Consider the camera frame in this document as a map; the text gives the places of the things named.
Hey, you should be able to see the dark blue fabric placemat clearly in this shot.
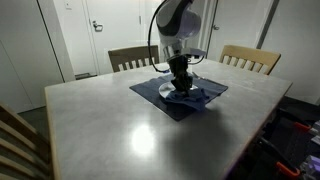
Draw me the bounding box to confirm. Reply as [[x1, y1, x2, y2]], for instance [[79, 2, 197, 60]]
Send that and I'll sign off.
[[129, 69, 229, 122]]

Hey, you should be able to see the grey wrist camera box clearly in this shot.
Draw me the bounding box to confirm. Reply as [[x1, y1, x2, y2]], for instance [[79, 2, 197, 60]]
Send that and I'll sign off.
[[181, 47, 207, 58]]

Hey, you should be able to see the light wooden chair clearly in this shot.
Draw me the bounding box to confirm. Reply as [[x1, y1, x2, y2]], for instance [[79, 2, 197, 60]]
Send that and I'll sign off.
[[0, 101, 54, 180], [218, 44, 282, 76]]

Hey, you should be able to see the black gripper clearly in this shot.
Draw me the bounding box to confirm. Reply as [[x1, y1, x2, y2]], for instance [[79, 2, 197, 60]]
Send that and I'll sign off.
[[166, 54, 194, 98]]

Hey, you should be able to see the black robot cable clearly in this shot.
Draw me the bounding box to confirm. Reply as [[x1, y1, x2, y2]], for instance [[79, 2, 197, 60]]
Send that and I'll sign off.
[[147, 0, 206, 74]]

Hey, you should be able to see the white door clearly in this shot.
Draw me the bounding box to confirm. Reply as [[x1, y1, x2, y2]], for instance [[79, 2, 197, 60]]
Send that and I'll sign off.
[[206, 0, 269, 63], [83, 0, 144, 76]]

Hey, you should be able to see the dark brown wooden chair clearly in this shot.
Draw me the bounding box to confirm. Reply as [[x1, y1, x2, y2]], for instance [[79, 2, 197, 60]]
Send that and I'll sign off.
[[107, 44, 160, 74]]

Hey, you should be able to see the blue cloth towel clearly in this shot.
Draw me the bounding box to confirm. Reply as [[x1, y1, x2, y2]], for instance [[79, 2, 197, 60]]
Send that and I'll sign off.
[[163, 87, 210, 113]]

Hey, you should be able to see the white round plate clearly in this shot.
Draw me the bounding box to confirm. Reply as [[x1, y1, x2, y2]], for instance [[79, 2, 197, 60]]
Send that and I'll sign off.
[[158, 81, 199, 100]]

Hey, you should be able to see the orange handled bar clamp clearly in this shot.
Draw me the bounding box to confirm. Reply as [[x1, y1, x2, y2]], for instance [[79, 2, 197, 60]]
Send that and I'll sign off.
[[275, 161, 302, 178], [293, 121, 313, 133]]

